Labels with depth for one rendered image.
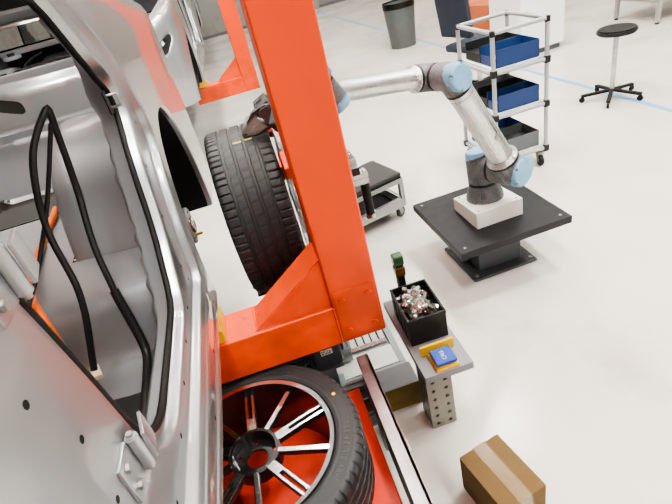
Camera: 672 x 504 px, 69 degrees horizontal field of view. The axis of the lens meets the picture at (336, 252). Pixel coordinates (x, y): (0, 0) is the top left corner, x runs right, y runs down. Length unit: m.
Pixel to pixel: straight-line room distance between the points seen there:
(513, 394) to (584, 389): 0.27
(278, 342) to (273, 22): 0.96
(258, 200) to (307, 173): 0.35
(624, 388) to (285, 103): 1.67
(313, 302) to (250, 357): 0.28
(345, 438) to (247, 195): 0.83
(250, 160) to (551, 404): 1.47
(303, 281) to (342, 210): 0.27
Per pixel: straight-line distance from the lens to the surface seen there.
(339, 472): 1.42
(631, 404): 2.21
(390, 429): 1.61
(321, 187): 1.38
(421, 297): 1.75
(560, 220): 2.63
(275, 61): 1.28
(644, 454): 2.08
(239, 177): 1.70
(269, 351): 1.67
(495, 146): 2.33
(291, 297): 1.56
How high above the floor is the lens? 1.68
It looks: 32 degrees down
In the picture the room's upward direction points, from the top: 15 degrees counter-clockwise
